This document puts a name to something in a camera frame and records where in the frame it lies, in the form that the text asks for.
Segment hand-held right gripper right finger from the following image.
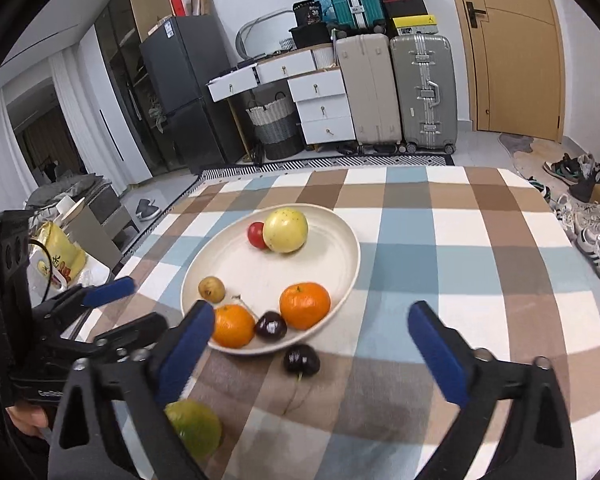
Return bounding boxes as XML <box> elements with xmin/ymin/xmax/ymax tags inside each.
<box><xmin>407</xmin><ymin>301</ymin><xmax>579</xmax><ymax>480</ymax></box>

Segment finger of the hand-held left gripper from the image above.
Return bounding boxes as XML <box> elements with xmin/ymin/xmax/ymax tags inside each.
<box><xmin>46</xmin><ymin>312</ymin><xmax>169</xmax><ymax>359</ymax></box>
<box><xmin>32</xmin><ymin>276</ymin><xmax>136</xmax><ymax>321</ymax></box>

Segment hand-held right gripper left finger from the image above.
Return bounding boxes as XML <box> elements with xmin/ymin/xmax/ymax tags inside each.
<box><xmin>47</xmin><ymin>300</ymin><xmax>216</xmax><ymax>480</ymax></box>

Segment orange mandarin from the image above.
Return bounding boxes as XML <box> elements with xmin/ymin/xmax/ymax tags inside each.
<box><xmin>208</xmin><ymin>303</ymin><xmax>257</xmax><ymax>350</ymax></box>
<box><xmin>279</xmin><ymin>282</ymin><xmax>331</xmax><ymax>331</ymax></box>

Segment brown longan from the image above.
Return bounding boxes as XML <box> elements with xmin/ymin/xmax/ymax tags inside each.
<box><xmin>198</xmin><ymin>275</ymin><xmax>226</xmax><ymax>305</ymax></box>

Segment green mandarin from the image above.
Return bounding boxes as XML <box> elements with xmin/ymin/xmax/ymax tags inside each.
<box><xmin>164</xmin><ymin>399</ymin><xmax>224</xmax><ymax>460</ymax></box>

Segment dark red cherry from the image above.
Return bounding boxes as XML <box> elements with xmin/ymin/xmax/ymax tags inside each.
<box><xmin>232</xmin><ymin>295</ymin><xmax>289</xmax><ymax>344</ymax></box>
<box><xmin>283</xmin><ymin>343</ymin><xmax>321</xmax><ymax>387</ymax></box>

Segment cream round plate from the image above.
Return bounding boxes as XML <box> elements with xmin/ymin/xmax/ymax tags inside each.
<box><xmin>180</xmin><ymin>203</ymin><xmax>361</xmax><ymax>357</ymax></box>

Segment red tomato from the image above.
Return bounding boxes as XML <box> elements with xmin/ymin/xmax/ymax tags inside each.
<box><xmin>247</xmin><ymin>221</ymin><xmax>269</xmax><ymax>250</ymax></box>

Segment large yellow-green guava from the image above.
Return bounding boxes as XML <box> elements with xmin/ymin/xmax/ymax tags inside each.
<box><xmin>262</xmin><ymin>207</ymin><xmax>310</xmax><ymax>254</ymax></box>

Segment person's left hand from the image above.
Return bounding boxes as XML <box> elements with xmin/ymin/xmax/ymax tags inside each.
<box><xmin>7</xmin><ymin>403</ymin><xmax>57</xmax><ymax>444</ymax></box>

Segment yellow plastic bag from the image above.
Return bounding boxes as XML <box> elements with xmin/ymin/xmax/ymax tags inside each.
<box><xmin>27</xmin><ymin>222</ymin><xmax>89</xmax><ymax>297</ymax></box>

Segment grey cabinet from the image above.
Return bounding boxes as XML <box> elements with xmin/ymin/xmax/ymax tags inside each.
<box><xmin>64</xmin><ymin>194</ymin><xmax>141</xmax><ymax>272</ymax></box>

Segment checked tablecloth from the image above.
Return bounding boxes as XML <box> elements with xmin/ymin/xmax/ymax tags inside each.
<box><xmin>75</xmin><ymin>164</ymin><xmax>600</xmax><ymax>480</ymax></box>

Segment grey slippers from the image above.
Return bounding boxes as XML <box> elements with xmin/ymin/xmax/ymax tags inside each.
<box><xmin>134</xmin><ymin>198</ymin><xmax>162</xmax><ymax>222</ymax></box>

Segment grey cloth heap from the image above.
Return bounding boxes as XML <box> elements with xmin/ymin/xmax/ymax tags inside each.
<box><xmin>24</xmin><ymin>172</ymin><xmax>111</xmax><ymax>211</ymax></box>

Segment white wardrobe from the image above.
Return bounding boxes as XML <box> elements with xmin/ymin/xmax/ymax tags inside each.
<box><xmin>47</xmin><ymin>24</ymin><xmax>156</xmax><ymax>197</ymax></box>

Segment pile of loose sneakers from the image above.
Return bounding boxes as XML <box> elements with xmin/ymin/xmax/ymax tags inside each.
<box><xmin>527</xmin><ymin>152</ymin><xmax>600</xmax><ymax>287</ymax></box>

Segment black glass-door cabinet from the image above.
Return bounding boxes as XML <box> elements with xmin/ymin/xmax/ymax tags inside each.
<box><xmin>93</xmin><ymin>0</ymin><xmax>174</xmax><ymax>182</ymax></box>

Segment dark grey fridge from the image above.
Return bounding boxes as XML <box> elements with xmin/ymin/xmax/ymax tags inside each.
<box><xmin>138</xmin><ymin>14</ymin><xmax>249</xmax><ymax>177</ymax></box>

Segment beige grey door mat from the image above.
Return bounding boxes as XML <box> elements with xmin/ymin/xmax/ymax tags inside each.
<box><xmin>497</xmin><ymin>132</ymin><xmax>596</xmax><ymax>197</ymax></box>

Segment grey white woven basket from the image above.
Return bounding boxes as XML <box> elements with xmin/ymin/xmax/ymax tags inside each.
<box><xmin>244</xmin><ymin>92</ymin><xmax>306</xmax><ymax>161</ymax></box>

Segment silver suitcase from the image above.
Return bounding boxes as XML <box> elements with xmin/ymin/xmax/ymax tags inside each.
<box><xmin>389</xmin><ymin>33</ymin><xmax>459</xmax><ymax>156</ymax></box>

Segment beige suitcase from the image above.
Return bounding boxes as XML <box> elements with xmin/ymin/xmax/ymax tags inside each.
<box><xmin>333</xmin><ymin>32</ymin><xmax>404</xmax><ymax>156</ymax></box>

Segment white desk with drawers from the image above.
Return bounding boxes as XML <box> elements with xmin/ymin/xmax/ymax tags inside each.
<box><xmin>205</xmin><ymin>47</ymin><xmax>356</xmax><ymax>149</ymax></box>

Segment cardboard box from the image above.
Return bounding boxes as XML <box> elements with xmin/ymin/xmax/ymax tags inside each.
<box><xmin>124</xmin><ymin>0</ymin><xmax>174</xmax><ymax>44</ymax></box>

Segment grey oval hoop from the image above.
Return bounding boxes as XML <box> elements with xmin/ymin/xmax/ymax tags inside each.
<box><xmin>235</xmin><ymin>8</ymin><xmax>294</xmax><ymax>59</ymax></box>

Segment wooden door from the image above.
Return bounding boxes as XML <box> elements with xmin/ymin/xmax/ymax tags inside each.
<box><xmin>442</xmin><ymin>0</ymin><xmax>566</xmax><ymax>142</ymax></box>

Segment white ribbed bin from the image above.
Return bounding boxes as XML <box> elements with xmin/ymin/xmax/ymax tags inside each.
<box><xmin>312</xmin><ymin>44</ymin><xmax>337</xmax><ymax>70</ymax></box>

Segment black storage box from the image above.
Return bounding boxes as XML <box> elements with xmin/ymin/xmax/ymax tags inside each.
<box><xmin>288</xmin><ymin>22</ymin><xmax>334</xmax><ymax>49</ymax></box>

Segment yellow black shoe box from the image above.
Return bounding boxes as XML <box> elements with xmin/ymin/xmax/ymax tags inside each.
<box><xmin>390</xmin><ymin>13</ymin><xmax>440</xmax><ymax>36</ymax></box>

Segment black labelled bucket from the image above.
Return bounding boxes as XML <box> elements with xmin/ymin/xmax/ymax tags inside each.
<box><xmin>292</xmin><ymin>0</ymin><xmax>327</xmax><ymax>27</ymax></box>

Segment plain black shoe box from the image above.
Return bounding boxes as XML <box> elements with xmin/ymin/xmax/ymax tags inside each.
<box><xmin>382</xmin><ymin>0</ymin><xmax>429</xmax><ymax>20</ymax></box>

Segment blue plastic bag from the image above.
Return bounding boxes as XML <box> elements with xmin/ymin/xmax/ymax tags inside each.
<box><xmin>307</xmin><ymin>0</ymin><xmax>339</xmax><ymax>24</ymax></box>

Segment black cable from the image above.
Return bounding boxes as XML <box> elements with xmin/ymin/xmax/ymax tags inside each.
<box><xmin>27</xmin><ymin>239</ymin><xmax>56</xmax><ymax>302</ymax></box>

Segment black door handle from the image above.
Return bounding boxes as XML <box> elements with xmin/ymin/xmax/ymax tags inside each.
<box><xmin>465</xmin><ymin>2</ymin><xmax>487</xmax><ymax>29</ymax></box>

